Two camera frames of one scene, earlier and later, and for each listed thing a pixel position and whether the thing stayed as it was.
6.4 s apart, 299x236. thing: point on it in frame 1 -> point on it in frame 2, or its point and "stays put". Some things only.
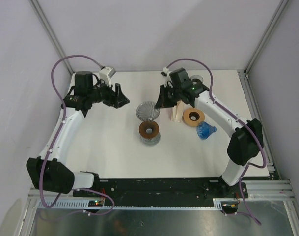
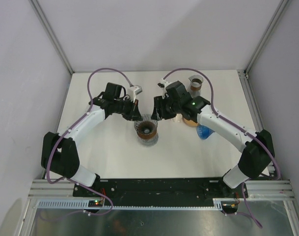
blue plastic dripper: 204,129 stays put
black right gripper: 163,102 -> 159,104
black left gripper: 117,99 -> 132,115
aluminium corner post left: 40,14 stays put
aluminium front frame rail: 271,190 stays put
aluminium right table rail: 254,108 stays put
